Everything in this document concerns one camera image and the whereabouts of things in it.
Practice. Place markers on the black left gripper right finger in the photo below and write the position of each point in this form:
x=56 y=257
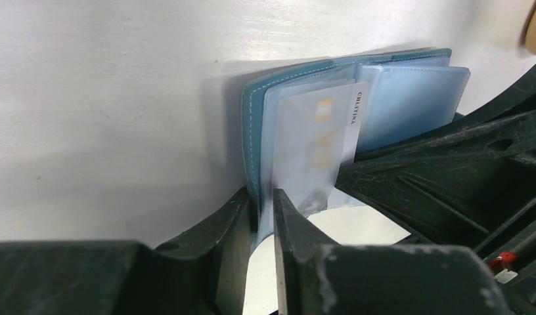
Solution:
x=317 y=275

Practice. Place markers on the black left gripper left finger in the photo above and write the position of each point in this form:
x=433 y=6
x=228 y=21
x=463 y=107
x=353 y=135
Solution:
x=201 y=271

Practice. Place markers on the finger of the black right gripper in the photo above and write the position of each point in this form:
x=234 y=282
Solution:
x=475 y=188
x=520 y=97

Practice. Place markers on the white credit card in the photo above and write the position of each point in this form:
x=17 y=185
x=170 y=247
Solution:
x=316 y=133

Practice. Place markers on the blue leather card holder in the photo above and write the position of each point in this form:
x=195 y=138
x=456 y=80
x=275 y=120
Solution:
x=411 y=92

